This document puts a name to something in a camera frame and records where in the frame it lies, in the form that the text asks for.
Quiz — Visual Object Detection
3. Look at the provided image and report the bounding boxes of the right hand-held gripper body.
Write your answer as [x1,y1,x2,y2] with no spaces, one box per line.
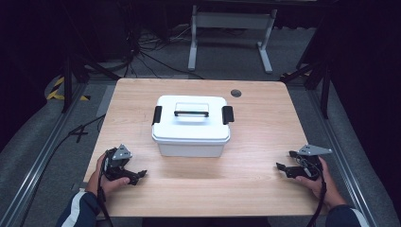
[285,144,333,182]

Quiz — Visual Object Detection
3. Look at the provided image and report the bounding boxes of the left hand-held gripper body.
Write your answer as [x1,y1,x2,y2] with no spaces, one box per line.
[103,144,133,183]

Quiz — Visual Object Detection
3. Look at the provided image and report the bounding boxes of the person's left hand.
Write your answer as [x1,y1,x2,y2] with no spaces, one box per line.
[85,152,131,199]

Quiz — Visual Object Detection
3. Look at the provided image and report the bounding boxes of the person's right hand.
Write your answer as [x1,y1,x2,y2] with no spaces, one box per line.
[294,156,348,211]

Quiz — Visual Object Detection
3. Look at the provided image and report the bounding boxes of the white plastic storage box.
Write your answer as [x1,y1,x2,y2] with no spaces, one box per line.
[156,137,225,158]

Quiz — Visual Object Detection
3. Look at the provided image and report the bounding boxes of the black box latch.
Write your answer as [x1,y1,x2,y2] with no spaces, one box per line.
[151,105,163,126]
[221,105,235,126]

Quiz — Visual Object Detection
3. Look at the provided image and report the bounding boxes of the white box lid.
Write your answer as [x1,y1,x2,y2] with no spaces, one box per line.
[151,95,232,146]

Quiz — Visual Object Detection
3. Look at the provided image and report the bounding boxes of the black metal stand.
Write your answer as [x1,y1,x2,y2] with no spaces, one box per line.
[61,46,122,114]
[279,60,333,120]

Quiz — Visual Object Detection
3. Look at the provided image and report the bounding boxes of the yellow and black floor tape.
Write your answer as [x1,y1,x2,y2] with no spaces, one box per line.
[45,76,92,102]

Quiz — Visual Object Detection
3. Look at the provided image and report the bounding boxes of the aluminium floor rail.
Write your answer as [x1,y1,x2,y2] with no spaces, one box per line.
[0,82,90,227]
[306,88,381,227]

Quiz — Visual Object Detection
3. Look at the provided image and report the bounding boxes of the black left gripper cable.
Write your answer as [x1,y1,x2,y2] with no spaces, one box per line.
[96,156,115,227]

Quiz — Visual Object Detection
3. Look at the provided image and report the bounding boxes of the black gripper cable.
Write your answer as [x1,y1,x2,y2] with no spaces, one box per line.
[305,162,327,227]
[96,156,115,227]

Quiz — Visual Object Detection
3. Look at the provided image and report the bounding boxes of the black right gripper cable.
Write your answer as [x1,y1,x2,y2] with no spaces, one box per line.
[305,162,327,227]

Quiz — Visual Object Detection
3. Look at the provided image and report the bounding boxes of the black floor cable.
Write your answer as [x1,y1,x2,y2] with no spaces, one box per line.
[18,113,107,227]

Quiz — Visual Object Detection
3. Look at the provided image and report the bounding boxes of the black and clear lid handle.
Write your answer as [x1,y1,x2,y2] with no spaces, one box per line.
[173,102,210,118]

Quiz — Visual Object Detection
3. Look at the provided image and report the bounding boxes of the bundle of black cables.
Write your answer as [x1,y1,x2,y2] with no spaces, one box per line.
[121,23,206,80]

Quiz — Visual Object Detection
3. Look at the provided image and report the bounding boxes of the grey metal desk frame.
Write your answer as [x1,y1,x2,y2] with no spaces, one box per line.
[187,4,279,75]

